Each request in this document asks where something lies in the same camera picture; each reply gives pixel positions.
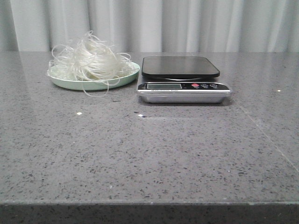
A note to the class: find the light green round plate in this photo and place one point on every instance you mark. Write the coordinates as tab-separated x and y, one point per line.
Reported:
95	85

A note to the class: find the white pleated curtain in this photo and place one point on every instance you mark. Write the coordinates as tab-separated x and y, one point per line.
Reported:
153	25

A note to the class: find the white vermicelli noodle bundle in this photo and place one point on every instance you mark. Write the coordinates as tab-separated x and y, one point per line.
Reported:
89	59

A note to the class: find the black silver kitchen scale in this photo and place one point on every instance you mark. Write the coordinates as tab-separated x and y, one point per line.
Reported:
180	79

